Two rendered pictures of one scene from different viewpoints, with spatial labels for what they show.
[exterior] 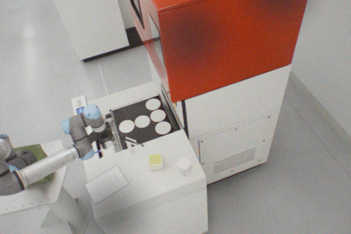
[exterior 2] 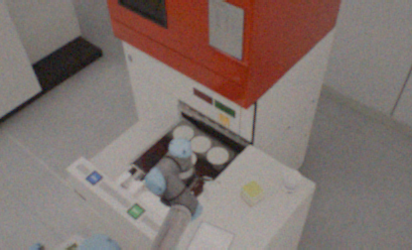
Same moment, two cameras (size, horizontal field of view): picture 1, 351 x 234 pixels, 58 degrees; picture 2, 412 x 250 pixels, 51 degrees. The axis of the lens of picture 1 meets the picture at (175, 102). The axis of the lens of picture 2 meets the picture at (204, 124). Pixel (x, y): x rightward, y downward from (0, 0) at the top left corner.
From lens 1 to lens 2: 87 cm
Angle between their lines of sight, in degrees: 23
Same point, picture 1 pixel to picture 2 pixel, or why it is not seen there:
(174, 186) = (290, 210)
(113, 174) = (206, 233)
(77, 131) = (176, 182)
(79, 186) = not seen: outside the picture
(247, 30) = not seen: outside the picture
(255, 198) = (313, 209)
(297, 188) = (346, 178)
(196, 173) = (304, 186)
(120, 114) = (149, 162)
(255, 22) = not seen: outside the picture
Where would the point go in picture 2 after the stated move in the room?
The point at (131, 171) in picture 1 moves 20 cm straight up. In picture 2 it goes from (226, 218) to (226, 190)
